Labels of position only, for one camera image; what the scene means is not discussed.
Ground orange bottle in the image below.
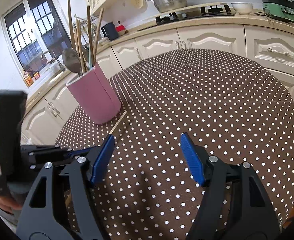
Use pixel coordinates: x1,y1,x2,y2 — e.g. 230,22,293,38
23,70,34,86

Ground pink utensil holder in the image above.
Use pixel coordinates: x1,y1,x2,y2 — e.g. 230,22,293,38
66,61,122,125

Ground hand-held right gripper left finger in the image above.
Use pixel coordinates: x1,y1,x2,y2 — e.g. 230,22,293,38
15,133,116,240

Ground white bowl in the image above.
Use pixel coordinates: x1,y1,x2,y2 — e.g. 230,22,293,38
231,2,253,15

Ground barred kitchen window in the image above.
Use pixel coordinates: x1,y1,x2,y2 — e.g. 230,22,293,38
1,0,71,73

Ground green electric cooker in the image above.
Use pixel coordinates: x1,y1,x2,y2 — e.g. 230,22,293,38
260,0,294,27

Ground black gas stove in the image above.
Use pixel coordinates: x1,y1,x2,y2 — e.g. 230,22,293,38
155,4,236,25

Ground cream lower kitchen cabinets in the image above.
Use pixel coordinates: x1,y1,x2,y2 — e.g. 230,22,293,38
20,24,294,145

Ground black kettle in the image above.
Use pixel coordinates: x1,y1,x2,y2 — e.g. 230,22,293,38
101,22,119,41

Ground single wooden chopstick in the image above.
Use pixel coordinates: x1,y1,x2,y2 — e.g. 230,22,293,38
65,111,128,207

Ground brown polka dot tablecloth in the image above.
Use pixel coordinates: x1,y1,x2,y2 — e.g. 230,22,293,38
55,49,294,240

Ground person's left hand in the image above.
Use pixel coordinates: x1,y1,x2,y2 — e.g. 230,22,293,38
0,195,23,215

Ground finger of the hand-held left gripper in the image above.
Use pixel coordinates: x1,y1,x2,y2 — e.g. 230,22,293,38
21,144,92,159
28,155,77,173

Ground beige kitchen countertop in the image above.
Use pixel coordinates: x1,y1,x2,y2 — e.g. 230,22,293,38
25,10,294,110

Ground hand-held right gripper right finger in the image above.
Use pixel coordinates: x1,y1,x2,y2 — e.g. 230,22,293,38
180,132,281,240

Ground steel faucet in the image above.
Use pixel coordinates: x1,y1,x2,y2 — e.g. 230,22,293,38
42,50,65,72

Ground steel spoon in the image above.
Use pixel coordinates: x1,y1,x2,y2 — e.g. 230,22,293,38
62,48,82,75

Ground light blue sheathed knife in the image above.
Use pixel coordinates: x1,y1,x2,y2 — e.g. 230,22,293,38
87,42,95,69

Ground bundle of wooden chopsticks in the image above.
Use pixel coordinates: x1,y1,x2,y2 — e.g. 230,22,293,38
67,0,105,77

